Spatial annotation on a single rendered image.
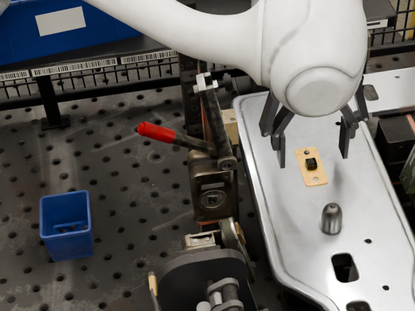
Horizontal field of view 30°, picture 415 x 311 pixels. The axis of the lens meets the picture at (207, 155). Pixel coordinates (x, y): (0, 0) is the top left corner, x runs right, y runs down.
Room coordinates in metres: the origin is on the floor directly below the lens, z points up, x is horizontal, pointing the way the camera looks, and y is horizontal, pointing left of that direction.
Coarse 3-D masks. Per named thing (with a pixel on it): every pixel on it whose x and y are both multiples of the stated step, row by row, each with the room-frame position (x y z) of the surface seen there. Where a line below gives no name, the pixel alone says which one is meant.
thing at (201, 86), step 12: (204, 84) 0.83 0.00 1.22; (216, 84) 0.83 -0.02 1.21; (228, 84) 0.83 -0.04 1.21; (204, 96) 0.82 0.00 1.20; (216, 96) 0.85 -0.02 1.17; (204, 108) 0.82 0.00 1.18; (216, 108) 0.82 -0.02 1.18; (216, 120) 0.82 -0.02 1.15; (216, 132) 0.82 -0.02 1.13; (216, 144) 0.82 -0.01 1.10; (228, 144) 0.82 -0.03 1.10
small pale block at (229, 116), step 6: (222, 114) 0.92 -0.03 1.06; (228, 114) 0.92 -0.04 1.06; (234, 114) 0.92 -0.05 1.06; (228, 120) 0.91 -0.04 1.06; (234, 120) 0.91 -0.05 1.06; (228, 126) 0.90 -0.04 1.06; (234, 126) 0.90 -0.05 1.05; (228, 132) 0.90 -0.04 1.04; (234, 132) 0.90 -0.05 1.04; (234, 138) 0.90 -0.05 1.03; (234, 144) 0.90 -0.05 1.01; (234, 150) 0.91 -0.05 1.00; (234, 156) 0.91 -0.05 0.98; (234, 174) 0.91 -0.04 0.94; (234, 180) 0.91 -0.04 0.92; (234, 186) 0.91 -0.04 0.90
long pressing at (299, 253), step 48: (240, 96) 1.04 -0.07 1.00; (240, 144) 0.91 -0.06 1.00; (288, 144) 0.91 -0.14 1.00; (336, 144) 0.90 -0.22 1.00; (288, 192) 0.80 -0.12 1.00; (336, 192) 0.79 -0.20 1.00; (384, 192) 0.78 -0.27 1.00; (288, 240) 0.71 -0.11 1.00; (336, 240) 0.70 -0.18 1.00; (384, 240) 0.69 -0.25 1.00; (288, 288) 0.62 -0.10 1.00; (336, 288) 0.61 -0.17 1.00
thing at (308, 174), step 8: (296, 152) 0.88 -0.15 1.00; (312, 152) 0.88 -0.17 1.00; (304, 160) 0.86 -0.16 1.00; (320, 160) 0.86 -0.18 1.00; (304, 168) 0.85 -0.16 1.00; (312, 168) 0.84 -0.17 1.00; (320, 168) 0.84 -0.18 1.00; (304, 176) 0.83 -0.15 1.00; (312, 176) 0.83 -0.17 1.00; (320, 176) 0.83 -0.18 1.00; (304, 184) 0.82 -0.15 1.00; (312, 184) 0.81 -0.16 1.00; (320, 184) 0.81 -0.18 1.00
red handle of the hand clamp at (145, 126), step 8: (144, 128) 0.82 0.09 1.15; (152, 128) 0.82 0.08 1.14; (160, 128) 0.83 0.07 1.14; (168, 128) 0.84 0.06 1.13; (152, 136) 0.82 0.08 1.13; (160, 136) 0.82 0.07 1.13; (168, 136) 0.82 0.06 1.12; (176, 136) 0.83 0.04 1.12; (184, 136) 0.84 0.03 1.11; (176, 144) 0.83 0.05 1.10; (184, 144) 0.83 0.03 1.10; (192, 144) 0.83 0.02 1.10; (200, 144) 0.83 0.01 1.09; (208, 144) 0.84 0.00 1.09; (208, 152) 0.83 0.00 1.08; (216, 152) 0.83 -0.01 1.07
